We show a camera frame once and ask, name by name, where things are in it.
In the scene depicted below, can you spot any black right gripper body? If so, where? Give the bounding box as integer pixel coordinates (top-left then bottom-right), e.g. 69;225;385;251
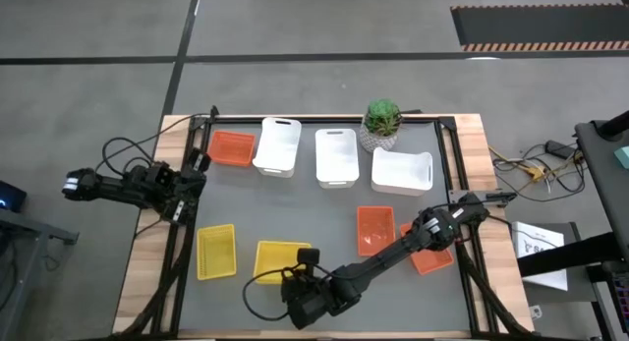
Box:
286;281;340;331

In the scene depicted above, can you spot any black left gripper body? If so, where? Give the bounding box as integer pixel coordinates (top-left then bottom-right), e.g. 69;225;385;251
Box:
164;168;207;207

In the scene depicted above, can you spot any yellow plastic mesh basket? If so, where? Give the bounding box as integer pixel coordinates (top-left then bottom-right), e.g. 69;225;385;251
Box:
253;240;314;286
196;223;238;282

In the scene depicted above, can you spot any orange plastic mesh basket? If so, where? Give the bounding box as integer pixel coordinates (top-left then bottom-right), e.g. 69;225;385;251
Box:
356;205;397;257
398;221;456;276
206;130;257;168

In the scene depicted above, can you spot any white plastic bin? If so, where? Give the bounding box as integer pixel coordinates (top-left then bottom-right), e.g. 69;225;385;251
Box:
314;128;361;190
252;116;303;179
371;146;434;198

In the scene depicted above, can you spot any grey table mat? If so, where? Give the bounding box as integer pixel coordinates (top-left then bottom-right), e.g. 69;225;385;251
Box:
177;120;474;333

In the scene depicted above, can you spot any grey metal stand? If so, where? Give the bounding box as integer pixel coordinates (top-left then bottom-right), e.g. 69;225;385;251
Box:
0;207;81;341

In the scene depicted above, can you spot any white patterned plant pot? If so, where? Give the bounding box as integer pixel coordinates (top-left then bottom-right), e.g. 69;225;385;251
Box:
359;117;400;153

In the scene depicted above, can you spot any black device with blue light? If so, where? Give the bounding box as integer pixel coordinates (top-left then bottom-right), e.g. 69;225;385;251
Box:
0;179;29;215

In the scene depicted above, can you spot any green artificial plant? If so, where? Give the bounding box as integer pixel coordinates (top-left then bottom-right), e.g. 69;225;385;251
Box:
366;98;404;138

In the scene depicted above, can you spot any white cardboard box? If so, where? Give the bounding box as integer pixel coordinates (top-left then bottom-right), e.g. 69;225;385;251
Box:
510;220;570;293

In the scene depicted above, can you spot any black power adapter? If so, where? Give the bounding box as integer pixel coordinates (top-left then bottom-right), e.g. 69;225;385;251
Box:
544;140;579;161

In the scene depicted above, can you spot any black side table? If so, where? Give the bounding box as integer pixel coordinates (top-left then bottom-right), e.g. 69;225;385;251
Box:
518;109;629;283

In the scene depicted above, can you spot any teal object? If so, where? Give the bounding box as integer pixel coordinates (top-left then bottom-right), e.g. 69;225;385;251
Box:
613;144;629;171

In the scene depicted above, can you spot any black hazard striped floor mat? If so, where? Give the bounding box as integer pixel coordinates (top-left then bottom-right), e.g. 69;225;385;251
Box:
450;3;629;53

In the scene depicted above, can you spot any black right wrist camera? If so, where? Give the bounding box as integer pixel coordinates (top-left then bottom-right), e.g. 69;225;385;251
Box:
296;248;321;267

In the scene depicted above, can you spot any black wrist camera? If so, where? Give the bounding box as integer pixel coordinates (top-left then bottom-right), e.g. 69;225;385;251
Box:
296;248;321;267
145;161;174;186

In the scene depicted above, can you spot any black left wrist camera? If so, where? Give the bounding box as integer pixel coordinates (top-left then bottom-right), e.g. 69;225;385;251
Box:
145;161;174;186

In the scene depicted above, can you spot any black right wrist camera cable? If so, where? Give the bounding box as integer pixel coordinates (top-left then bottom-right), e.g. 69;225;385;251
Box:
242;262;315;323

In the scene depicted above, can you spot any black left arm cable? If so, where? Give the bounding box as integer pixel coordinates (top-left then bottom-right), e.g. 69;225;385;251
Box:
95;105;220;178

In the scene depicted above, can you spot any black aluminium table frame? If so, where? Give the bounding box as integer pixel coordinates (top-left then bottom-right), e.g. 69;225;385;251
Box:
110;113;540;341

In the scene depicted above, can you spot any tangle of floor cables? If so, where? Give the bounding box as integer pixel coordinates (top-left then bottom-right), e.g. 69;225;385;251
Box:
487;141;590;204

